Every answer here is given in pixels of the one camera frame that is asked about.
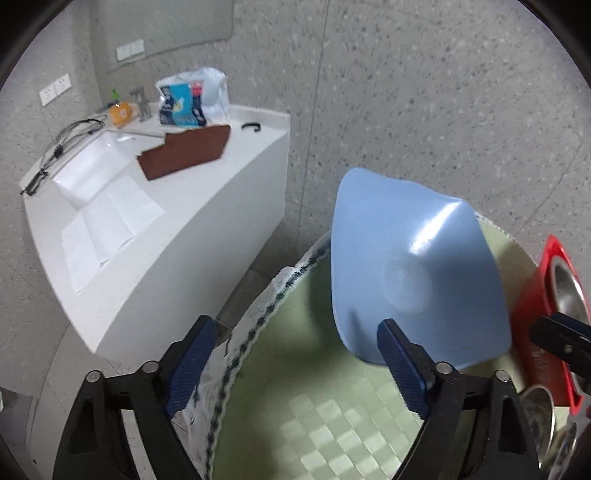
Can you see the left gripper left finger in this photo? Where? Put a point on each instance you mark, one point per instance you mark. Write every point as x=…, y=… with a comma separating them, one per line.
x=94, y=444

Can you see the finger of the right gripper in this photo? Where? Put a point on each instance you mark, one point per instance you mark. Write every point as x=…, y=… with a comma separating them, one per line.
x=565, y=338

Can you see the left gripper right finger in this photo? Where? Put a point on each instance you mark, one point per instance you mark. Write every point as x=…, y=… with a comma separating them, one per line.
x=473, y=427

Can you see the steel bowl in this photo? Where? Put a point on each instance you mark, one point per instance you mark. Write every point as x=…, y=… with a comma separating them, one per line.
x=566, y=446
x=539, y=408
x=567, y=291

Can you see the blue square plate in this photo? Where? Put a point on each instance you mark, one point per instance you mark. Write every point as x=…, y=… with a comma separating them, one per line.
x=402, y=251

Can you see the red plastic basin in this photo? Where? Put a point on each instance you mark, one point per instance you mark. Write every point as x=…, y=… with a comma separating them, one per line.
x=539, y=366

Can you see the green checkered tablecloth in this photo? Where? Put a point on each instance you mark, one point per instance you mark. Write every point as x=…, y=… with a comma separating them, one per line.
x=282, y=398

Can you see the white sink counter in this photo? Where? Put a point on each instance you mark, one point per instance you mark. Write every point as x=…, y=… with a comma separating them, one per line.
x=217, y=217

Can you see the white paper sheets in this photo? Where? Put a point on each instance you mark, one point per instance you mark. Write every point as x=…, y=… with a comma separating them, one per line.
x=112, y=219

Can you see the brown cloth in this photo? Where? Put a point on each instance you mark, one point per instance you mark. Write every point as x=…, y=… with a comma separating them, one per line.
x=184, y=150

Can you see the small black hook object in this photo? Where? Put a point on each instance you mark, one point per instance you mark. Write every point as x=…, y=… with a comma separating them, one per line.
x=255, y=126

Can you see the orange soap bottle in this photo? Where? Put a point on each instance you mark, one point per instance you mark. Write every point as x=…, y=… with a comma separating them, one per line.
x=120, y=111

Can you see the chrome faucet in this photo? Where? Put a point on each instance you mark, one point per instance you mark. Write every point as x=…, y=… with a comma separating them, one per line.
x=138, y=94

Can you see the blue white plastic bag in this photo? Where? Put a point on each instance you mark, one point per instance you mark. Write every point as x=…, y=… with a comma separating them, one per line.
x=196, y=98

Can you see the double wall socket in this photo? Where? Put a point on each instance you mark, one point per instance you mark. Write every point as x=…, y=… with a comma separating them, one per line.
x=54, y=90

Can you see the mirror side wall socket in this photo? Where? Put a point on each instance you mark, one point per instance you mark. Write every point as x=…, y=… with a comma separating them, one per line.
x=130, y=51

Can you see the wall mirror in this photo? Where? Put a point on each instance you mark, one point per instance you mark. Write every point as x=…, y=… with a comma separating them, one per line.
x=163, y=25

